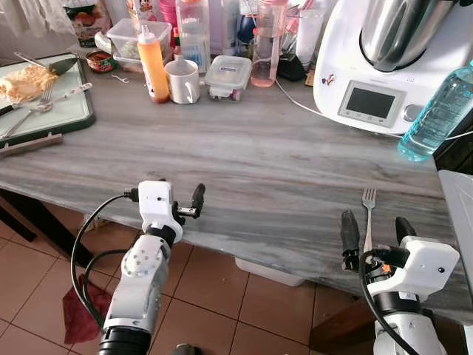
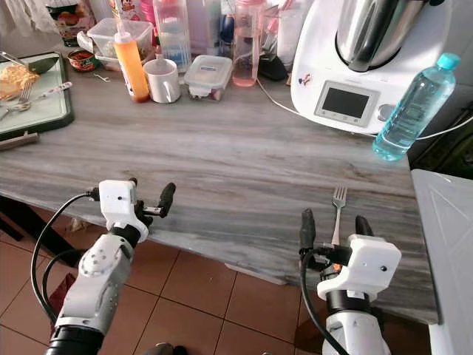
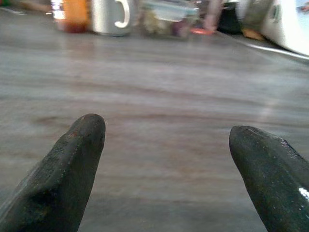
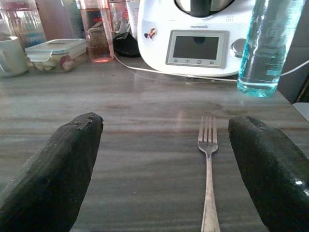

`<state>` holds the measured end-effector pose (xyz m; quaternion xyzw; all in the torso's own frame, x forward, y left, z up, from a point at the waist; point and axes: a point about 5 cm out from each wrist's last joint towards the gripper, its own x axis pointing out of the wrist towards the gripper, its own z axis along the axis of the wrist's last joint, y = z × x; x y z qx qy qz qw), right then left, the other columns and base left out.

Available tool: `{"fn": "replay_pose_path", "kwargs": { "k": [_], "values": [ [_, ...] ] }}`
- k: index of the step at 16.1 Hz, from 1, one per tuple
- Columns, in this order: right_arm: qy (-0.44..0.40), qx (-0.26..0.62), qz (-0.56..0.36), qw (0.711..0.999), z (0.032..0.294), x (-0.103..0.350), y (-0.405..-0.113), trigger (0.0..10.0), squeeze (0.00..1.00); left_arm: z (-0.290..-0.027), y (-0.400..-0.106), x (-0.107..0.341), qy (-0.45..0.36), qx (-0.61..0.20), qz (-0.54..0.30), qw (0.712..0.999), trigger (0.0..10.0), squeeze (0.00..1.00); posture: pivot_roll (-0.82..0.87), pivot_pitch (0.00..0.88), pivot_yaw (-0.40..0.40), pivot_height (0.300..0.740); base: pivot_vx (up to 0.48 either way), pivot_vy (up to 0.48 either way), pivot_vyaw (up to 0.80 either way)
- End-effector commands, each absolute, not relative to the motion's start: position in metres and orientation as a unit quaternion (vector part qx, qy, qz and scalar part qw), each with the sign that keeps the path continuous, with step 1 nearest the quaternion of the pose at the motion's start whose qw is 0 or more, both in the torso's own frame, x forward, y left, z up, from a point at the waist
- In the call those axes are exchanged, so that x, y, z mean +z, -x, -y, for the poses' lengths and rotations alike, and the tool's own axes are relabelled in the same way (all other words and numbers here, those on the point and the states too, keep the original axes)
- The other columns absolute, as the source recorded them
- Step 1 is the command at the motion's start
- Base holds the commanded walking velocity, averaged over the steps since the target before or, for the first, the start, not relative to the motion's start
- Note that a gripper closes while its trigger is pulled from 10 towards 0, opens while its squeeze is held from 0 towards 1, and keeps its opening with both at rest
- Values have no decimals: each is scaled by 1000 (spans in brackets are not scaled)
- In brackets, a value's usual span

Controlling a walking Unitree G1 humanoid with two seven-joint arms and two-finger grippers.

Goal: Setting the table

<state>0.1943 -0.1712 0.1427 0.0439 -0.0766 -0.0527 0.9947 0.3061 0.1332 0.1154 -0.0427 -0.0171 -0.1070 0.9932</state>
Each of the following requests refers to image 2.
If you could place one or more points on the red cloth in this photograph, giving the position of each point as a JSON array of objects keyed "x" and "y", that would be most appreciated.
[{"x": 65, "y": 296}]

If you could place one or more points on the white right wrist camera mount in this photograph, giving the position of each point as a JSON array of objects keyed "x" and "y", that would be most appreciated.
[{"x": 369, "y": 266}]

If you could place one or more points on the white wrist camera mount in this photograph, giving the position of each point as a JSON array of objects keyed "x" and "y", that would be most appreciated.
[
  {"x": 117, "y": 201},
  {"x": 369, "y": 266}
]

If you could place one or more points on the large clear plastic container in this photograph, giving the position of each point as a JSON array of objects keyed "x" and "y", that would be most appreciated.
[{"x": 107, "y": 38}]

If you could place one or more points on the white kitchen cooking machine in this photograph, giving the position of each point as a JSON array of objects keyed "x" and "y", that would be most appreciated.
[{"x": 314, "y": 66}]

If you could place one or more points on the blue plastic water bottle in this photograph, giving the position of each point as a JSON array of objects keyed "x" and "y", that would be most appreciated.
[{"x": 414, "y": 111}]

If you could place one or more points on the white ceramic mug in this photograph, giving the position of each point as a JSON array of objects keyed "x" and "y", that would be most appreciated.
[{"x": 161, "y": 81}]

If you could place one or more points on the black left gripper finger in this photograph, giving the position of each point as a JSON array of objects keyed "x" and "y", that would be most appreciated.
[{"x": 166, "y": 195}]

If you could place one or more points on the silver metal fork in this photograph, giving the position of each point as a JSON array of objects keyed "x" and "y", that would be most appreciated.
[
  {"x": 339, "y": 198},
  {"x": 26, "y": 92}
]

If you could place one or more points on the small lidded plastic container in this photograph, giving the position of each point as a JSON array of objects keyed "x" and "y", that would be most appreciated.
[{"x": 207, "y": 74}]

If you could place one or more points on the orange sauce squeeze bottle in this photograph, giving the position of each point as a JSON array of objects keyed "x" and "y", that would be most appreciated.
[{"x": 131, "y": 68}]

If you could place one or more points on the dark wooden table leg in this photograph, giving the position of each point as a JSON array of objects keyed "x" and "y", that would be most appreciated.
[{"x": 18, "y": 218}]

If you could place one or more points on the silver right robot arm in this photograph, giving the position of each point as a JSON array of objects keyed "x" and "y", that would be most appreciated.
[{"x": 358, "y": 333}]

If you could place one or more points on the brown wooden strip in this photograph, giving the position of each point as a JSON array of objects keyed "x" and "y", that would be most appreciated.
[{"x": 18, "y": 140}]

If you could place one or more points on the white plastic bin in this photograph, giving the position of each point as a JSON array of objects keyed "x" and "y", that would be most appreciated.
[{"x": 255, "y": 275}]

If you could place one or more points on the open tin can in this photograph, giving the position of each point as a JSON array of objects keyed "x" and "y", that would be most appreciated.
[{"x": 81, "y": 60}]

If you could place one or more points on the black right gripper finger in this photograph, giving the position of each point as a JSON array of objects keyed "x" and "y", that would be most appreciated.
[
  {"x": 363, "y": 226},
  {"x": 307, "y": 231}
]

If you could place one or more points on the dark serving spatula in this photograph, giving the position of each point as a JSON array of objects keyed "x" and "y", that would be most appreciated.
[{"x": 44, "y": 64}]

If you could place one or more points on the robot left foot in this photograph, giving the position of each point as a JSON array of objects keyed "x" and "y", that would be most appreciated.
[{"x": 157, "y": 350}]

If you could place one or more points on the yellow fried food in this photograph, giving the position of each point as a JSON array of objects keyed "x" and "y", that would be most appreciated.
[{"x": 16, "y": 80}]

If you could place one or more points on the tall pink plastic jar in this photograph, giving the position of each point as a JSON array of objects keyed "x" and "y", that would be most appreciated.
[{"x": 248, "y": 44}]

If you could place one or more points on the white lace curtain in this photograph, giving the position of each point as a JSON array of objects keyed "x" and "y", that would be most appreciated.
[{"x": 22, "y": 13}]

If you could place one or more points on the green serving tray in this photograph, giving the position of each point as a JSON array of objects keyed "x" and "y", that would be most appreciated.
[{"x": 52, "y": 107}]

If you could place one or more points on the small black object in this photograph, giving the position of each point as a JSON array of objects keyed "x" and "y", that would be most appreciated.
[{"x": 272, "y": 70}]

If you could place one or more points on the printed food carton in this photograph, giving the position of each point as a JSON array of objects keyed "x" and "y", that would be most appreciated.
[{"x": 70, "y": 18}]

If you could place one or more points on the clear plastic bottle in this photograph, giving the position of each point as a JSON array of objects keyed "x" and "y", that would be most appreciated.
[{"x": 171, "y": 37}]

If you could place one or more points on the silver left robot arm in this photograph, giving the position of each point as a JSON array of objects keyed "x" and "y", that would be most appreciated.
[{"x": 100, "y": 281}]

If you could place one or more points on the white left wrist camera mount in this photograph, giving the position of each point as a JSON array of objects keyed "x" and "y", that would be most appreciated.
[{"x": 117, "y": 201}]

